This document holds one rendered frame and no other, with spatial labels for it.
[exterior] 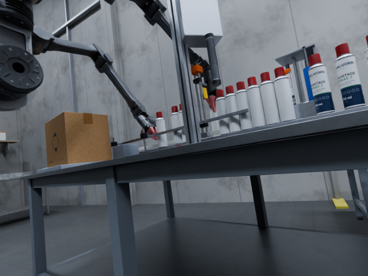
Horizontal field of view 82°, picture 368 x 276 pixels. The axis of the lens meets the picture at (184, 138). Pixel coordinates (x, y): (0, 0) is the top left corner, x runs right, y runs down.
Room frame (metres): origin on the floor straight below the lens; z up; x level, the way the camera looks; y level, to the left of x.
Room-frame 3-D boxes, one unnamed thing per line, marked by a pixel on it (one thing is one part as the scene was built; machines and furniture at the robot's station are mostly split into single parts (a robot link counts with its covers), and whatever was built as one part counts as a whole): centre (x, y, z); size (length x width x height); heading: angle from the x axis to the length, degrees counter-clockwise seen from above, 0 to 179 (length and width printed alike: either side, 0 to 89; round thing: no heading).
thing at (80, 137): (1.23, 0.62, 0.99); 0.30 x 0.24 x 0.27; 50
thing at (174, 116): (1.11, 0.03, 0.98); 0.05 x 0.05 x 0.20
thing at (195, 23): (0.87, -0.13, 1.38); 0.17 x 0.10 x 0.19; 105
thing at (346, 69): (0.64, -0.53, 0.98); 0.05 x 0.05 x 0.20
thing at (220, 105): (0.94, -0.19, 0.98); 0.05 x 0.05 x 0.20
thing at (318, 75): (0.69, -0.47, 0.98); 0.05 x 0.05 x 0.20
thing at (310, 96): (0.75, -0.48, 0.98); 0.03 x 0.03 x 0.17
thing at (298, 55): (0.81, -0.48, 1.14); 0.14 x 0.11 x 0.01; 50
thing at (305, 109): (0.80, -0.48, 1.01); 0.14 x 0.13 x 0.26; 50
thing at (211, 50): (0.82, -0.16, 1.18); 0.04 x 0.04 x 0.21
